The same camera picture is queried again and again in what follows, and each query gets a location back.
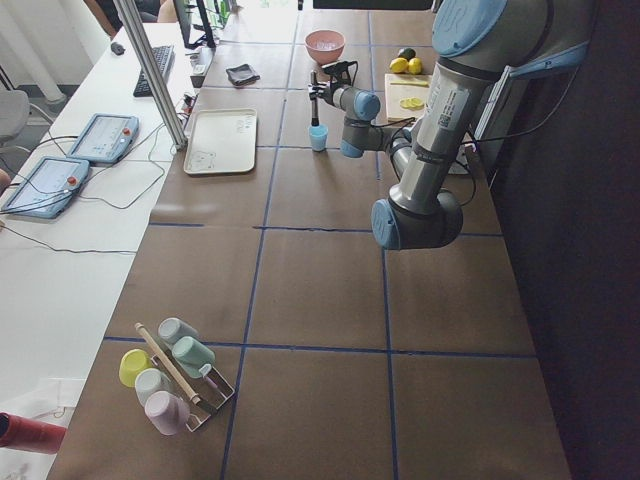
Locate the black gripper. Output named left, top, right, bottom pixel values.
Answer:
left=308, top=84, right=348, bottom=109

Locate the light blue plastic cup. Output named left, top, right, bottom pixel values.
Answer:
left=308, top=124, right=328, bottom=152

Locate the steel muddler black tip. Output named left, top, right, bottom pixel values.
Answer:
left=308, top=70, right=320, bottom=127

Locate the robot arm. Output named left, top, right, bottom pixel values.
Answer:
left=309, top=1, right=597, bottom=250

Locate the pink bowl of ice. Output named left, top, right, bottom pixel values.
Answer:
left=305, top=30, right=345, bottom=65

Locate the grey-green cup on rack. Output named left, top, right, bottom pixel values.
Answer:
left=157, top=317, right=199, bottom=347

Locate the mint cup on rack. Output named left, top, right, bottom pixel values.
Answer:
left=171, top=336, right=216, bottom=379

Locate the metal cup rack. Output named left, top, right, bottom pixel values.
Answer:
left=135, top=323, right=235, bottom=433

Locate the yellow cup on rack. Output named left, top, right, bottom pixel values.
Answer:
left=118, top=349, right=152, bottom=388

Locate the pale white cup on rack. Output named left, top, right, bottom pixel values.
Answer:
left=134, top=368, right=173, bottom=407

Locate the pink cup on rack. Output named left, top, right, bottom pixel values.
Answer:
left=144, top=391, right=190, bottom=436

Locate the grey folded cloth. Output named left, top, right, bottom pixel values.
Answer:
left=226, top=63, right=261, bottom=88

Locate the yellow lemon near board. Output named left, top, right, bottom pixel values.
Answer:
left=389, top=57, right=409, bottom=74

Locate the wooden cutting board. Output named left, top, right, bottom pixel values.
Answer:
left=384, top=73, right=432, bottom=121

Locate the yellow plastic knife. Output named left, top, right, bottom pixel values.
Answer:
left=389, top=80, right=430, bottom=87

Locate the lemon slices stack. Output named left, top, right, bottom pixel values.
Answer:
left=399, top=97, right=425, bottom=111

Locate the green lime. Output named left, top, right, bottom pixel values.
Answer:
left=397, top=47, right=416, bottom=61

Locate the yellow lemon far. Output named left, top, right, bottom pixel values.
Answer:
left=406, top=57, right=423, bottom=75

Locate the cream bear tray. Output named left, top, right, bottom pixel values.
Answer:
left=183, top=108, right=257, bottom=176

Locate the black monitor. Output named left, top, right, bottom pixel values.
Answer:
left=173, top=0, right=216, bottom=50

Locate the black keyboard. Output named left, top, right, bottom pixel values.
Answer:
left=132, top=44, right=176, bottom=98

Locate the black computer mouse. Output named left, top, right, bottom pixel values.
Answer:
left=110, top=42, right=125, bottom=56

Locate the far blue teach pendant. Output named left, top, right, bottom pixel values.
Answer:
left=67, top=113, right=139, bottom=165

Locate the blue teach pendant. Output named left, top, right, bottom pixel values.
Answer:
left=67, top=113, right=139, bottom=165
left=1, top=156, right=90, bottom=220

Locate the near blue teach pendant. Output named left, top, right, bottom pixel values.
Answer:
left=1, top=156, right=90, bottom=220

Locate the red bottle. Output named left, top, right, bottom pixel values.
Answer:
left=1, top=412, right=67, bottom=454

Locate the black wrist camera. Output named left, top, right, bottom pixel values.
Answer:
left=321, top=60, right=359, bottom=86

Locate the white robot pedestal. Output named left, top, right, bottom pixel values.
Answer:
left=448, top=145, right=473, bottom=175

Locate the aluminium frame post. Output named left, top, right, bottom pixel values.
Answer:
left=114, top=0, right=188, bottom=151

